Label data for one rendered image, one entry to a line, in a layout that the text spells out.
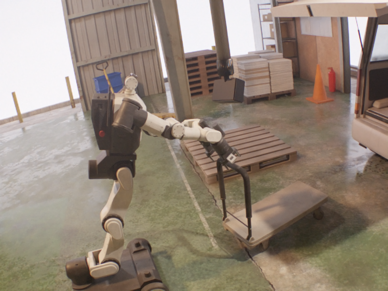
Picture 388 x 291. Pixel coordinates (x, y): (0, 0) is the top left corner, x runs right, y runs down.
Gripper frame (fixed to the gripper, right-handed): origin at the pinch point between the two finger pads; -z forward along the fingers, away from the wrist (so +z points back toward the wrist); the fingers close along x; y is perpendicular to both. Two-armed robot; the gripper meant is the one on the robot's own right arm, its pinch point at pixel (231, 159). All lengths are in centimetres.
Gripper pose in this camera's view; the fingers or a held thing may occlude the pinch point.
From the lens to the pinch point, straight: 196.1
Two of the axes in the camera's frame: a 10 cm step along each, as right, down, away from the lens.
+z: -5.4, -6.3, -5.5
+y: -5.0, -2.8, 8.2
